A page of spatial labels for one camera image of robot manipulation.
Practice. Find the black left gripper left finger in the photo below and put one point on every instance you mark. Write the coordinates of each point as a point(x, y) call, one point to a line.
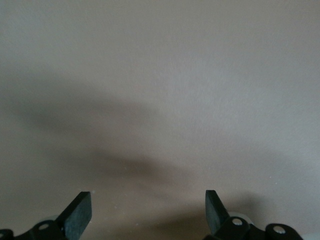
point(75, 220)

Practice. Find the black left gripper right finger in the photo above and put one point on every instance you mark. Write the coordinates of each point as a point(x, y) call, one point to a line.
point(217, 220)

